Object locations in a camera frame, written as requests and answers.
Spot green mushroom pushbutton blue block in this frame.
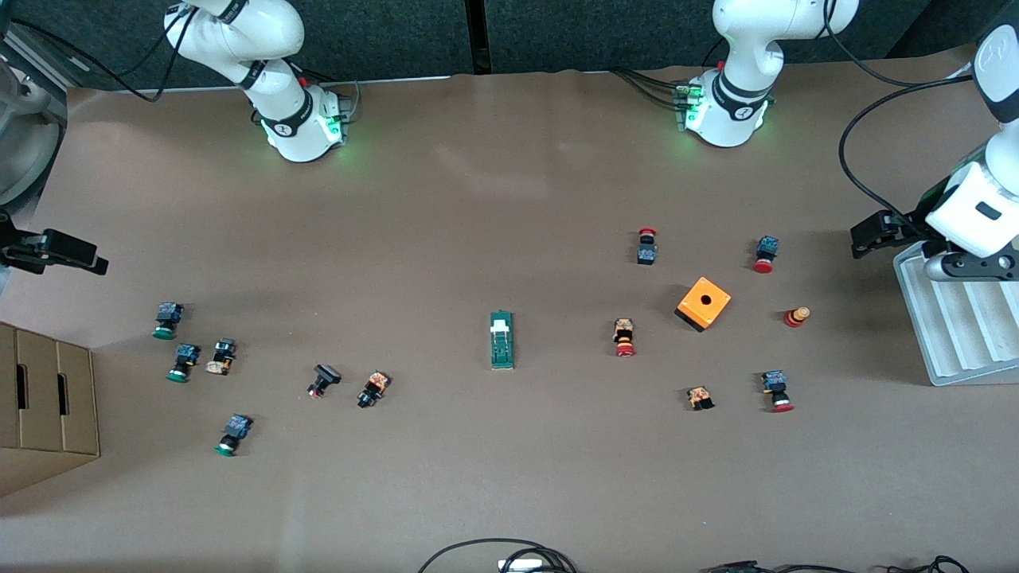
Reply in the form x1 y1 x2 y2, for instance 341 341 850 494
213 414 254 458
166 343 201 384
152 302 185 341

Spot grey round metal stand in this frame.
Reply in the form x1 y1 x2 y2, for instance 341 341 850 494
0 48 68 209

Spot white grooved tray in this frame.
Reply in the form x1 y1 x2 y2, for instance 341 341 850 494
892 239 1019 388

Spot brown cardboard box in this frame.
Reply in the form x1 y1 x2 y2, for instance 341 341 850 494
0 321 101 498

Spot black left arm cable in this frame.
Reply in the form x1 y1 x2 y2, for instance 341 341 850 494
838 73 984 236

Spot orange button enclosure box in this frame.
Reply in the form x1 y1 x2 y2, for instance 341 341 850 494
675 276 732 333

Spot black flat-head switch red terminals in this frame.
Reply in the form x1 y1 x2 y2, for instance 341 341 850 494
306 364 343 400

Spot black base cable bundle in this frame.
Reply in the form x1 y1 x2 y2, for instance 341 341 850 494
611 68 687 112

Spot black looped floor cables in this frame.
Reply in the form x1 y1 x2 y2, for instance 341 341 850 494
418 539 578 573

